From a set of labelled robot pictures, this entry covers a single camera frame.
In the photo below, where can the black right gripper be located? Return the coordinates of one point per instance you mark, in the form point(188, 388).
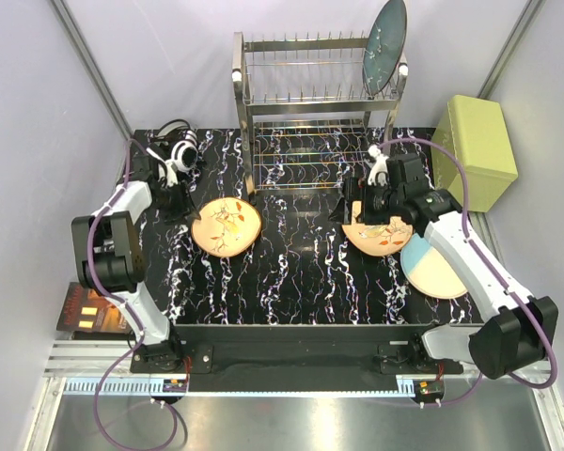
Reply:
point(353, 190)

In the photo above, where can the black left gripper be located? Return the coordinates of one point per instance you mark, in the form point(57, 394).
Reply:
point(180, 201)

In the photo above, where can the beige plate with bird drawing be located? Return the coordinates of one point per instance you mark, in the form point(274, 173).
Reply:
point(377, 240)

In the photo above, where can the cream and light blue plate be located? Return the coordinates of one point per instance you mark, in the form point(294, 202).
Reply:
point(428, 272)

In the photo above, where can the dark teal glazed plate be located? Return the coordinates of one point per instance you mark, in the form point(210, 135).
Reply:
point(384, 47)

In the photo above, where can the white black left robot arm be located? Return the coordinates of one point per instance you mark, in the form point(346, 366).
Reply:
point(108, 254)

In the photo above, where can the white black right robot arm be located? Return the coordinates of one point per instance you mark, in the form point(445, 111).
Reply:
point(518, 328)

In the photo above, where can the steel two-tier dish rack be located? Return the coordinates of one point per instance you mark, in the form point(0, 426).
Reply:
point(303, 111)

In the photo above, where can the black and white headphones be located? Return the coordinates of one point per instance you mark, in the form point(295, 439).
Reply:
point(175, 141)

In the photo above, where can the black marbled table mat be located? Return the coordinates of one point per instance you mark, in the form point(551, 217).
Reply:
point(302, 269)

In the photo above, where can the dark orange book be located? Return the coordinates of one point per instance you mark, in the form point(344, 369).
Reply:
point(85, 310)

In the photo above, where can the lime green storage box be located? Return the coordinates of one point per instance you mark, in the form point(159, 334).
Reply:
point(474, 131)

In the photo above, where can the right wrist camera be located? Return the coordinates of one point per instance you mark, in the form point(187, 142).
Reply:
point(377, 175)

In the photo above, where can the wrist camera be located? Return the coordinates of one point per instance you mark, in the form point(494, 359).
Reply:
point(170, 174)
point(377, 175)

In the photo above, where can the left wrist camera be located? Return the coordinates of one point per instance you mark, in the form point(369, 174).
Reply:
point(170, 174)

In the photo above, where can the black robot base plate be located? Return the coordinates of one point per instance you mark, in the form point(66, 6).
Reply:
point(297, 360)

